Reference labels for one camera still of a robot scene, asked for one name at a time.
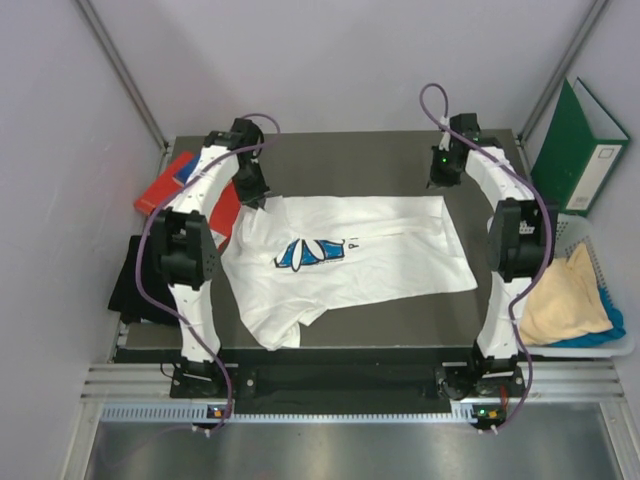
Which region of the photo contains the white flower print t-shirt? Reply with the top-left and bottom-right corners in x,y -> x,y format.
222,196 -> 477,351

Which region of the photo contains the large red book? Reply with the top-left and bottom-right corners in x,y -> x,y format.
134,160 -> 241,251

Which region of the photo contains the teal blue t-shirt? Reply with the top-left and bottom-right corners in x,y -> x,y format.
552,287 -> 626,348

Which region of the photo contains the green lever arch binder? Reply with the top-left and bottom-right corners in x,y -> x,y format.
532,78 -> 631,217

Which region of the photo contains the grey slotted cable duct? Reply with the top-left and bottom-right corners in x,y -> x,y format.
100,403 -> 499,426

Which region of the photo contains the white plastic basket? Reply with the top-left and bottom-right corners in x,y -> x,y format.
514,214 -> 635,358

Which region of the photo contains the peach orange t-shirt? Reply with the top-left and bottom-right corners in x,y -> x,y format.
519,243 -> 613,346

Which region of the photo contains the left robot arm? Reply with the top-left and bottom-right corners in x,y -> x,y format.
148,114 -> 270,399

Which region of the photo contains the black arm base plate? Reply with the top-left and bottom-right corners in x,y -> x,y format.
171,362 -> 523,408

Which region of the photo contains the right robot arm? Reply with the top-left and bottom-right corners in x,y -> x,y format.
429,113 -> 558,401

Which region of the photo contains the folded black t-shirt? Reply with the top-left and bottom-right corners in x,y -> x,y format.
108,235 -> 179,327

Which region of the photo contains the small blue orange book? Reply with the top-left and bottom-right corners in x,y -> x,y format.
171,152 -> 200,187

